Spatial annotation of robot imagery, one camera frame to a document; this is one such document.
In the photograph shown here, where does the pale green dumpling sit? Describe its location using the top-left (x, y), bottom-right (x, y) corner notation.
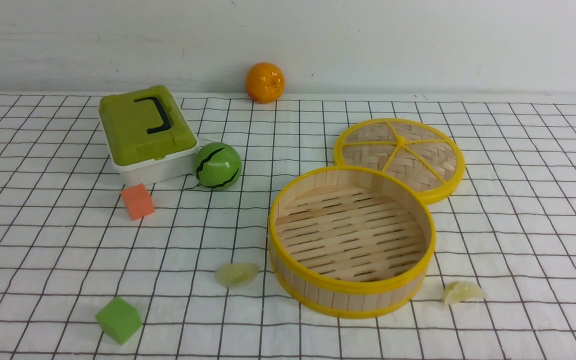
top-left (214, 262), bottom-right (260, 289)

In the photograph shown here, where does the pale yellow dumpling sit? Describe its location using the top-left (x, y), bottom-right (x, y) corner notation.
top-left (442, 280), bottom-right (486, 306)

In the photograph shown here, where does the bamboo steamer tray yellow rim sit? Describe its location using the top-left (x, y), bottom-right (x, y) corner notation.
top-left (267, 166), bottom-right (436, 319)

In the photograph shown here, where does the woven bamboo steamer lid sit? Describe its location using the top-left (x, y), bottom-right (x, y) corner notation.
top-left (333, 118), bottom-right (466, 205)

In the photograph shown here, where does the green toy watermelon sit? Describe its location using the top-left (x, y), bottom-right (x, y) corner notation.
top-left (194, 142), bottom-right (243, 191)

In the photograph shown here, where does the orange toy fruit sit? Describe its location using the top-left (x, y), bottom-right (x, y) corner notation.
top-left (245, 62), bottom-right (286, 104)

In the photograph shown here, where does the green lidded white box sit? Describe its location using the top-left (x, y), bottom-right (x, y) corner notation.
top-left (98, 85), bottom-right (201, 187)

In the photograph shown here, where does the orange foam cube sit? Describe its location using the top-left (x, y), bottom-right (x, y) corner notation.
top-left (120, 183), bottom-right (156, 221)

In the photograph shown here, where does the green foam cube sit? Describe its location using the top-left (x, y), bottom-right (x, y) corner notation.
top-left (95, 296), bottom-right (143, 345)

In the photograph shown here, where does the white grid tablecloth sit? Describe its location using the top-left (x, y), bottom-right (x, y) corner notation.
top-left (0, 93), bottom-right (576, 360)

